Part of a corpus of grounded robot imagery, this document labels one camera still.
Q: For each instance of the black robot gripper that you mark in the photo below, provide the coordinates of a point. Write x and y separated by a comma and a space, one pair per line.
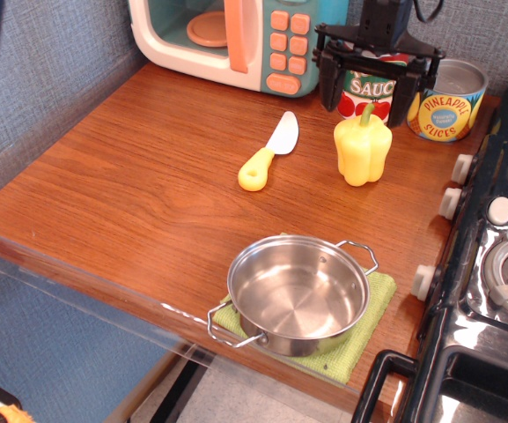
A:
409, 80

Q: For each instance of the green cloth mat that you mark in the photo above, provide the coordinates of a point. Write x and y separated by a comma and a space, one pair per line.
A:
339, 363

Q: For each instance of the toy microwave oven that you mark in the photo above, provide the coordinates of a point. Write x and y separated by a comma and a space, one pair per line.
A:
269, 43

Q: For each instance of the white stove knob top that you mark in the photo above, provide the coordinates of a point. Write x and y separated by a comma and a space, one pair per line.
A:
461, 168

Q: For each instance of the white stove knob bottom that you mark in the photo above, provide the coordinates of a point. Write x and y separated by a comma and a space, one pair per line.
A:
422, 280

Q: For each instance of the black toy stove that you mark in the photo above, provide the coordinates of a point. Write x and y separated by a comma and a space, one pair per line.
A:
460, 372

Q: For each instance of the stainless steel pot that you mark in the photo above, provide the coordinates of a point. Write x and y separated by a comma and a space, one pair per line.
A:
296, 295

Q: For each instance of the pineapple slices can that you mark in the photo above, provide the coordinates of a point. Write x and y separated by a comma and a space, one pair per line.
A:
447, 112

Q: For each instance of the tomato sauce can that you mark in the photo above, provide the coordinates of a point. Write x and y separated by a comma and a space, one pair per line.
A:
369, 58

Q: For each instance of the yellow handled toy knife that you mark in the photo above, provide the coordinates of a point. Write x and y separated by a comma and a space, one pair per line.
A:
253, 175

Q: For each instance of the orange microwave plate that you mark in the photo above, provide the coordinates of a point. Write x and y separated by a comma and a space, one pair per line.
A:
208, 30

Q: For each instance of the white stove knob middle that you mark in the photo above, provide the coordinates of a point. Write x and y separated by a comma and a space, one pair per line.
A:
449, 203

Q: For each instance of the yellow toy capsicum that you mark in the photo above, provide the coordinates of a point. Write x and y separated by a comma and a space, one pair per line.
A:
362, 145

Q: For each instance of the white stove knob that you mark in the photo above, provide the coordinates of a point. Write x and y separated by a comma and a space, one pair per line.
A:
449, 203
422, 280
461, 168

